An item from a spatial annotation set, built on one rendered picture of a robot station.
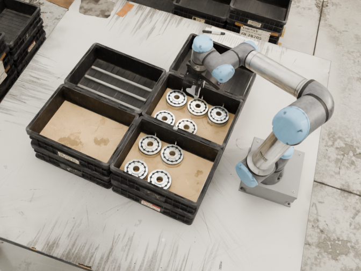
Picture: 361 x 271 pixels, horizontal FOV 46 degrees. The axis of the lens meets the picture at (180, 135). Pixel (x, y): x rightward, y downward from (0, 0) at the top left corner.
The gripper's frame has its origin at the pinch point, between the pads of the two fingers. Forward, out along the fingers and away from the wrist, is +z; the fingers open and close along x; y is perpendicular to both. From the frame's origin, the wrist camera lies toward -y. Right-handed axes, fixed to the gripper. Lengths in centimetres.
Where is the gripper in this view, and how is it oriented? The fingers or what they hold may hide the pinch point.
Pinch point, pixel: (199, 92)
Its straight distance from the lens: 191.1
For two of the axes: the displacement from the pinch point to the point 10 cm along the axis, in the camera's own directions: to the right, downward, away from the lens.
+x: -4.0, 8.1, -4.2
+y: -9.1, -3.8, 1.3
